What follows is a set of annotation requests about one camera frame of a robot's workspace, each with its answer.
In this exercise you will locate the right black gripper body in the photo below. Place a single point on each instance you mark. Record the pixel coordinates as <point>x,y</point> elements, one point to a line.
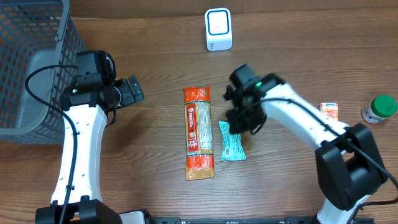
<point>237,112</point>

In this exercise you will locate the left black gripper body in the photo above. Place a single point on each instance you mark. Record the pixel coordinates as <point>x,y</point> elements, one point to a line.
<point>131,90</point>

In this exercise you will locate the teal snack packet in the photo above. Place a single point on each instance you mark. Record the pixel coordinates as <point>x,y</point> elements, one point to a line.
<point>232,146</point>

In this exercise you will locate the red spaghetti pasta package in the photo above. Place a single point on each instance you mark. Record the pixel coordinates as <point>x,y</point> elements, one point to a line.
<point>199,135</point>

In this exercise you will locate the orange tissue pack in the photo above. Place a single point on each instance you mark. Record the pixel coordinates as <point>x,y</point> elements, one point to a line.
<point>329,109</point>

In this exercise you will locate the green lid jar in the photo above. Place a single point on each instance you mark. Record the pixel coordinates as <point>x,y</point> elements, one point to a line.
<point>379,109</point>

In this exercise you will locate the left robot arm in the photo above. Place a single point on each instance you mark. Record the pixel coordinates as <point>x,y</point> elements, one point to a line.
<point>85,104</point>

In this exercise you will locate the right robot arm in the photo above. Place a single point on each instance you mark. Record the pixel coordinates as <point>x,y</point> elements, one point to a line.
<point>349,166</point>

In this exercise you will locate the white barcode scanner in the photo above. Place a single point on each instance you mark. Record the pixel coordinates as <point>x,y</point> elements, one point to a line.
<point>218,29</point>

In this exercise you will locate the grey plastic mesh basket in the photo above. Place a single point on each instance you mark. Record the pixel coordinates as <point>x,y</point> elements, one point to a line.
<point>39,43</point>

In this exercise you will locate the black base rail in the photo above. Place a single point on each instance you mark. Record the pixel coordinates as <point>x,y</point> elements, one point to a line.
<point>286,220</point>

